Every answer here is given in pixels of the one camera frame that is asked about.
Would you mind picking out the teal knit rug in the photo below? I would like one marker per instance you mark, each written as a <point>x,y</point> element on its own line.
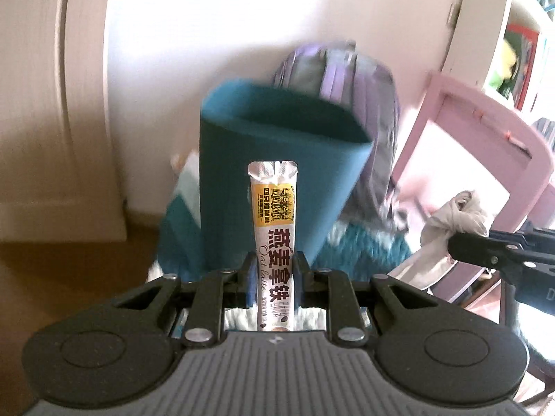
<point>368,242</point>

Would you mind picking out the pink chair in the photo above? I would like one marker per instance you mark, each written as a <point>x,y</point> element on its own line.
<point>472,108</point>

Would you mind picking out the white drink stick sachet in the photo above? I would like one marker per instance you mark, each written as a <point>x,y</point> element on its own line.
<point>274,242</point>

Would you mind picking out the teal bin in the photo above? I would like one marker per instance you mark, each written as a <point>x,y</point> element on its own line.
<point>277,130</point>

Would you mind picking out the yellow green plush toy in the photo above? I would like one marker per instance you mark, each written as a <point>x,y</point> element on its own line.
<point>507,65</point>

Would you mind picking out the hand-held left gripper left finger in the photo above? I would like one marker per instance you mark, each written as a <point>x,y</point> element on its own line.
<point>250,281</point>

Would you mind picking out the purple backpack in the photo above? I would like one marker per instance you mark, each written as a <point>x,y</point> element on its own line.
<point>342,78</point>

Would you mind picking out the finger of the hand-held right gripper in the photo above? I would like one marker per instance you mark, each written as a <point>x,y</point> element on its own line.
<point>520,236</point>
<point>477,249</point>

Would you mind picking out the grey white bag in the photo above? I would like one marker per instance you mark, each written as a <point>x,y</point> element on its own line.
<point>451,221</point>

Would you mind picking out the white cabinet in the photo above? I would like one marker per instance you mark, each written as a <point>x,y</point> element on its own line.
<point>47,104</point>

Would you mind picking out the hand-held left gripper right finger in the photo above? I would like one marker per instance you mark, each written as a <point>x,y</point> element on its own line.
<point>300,281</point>

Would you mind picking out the white bookshelf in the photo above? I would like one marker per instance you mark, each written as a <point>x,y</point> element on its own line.
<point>490,17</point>

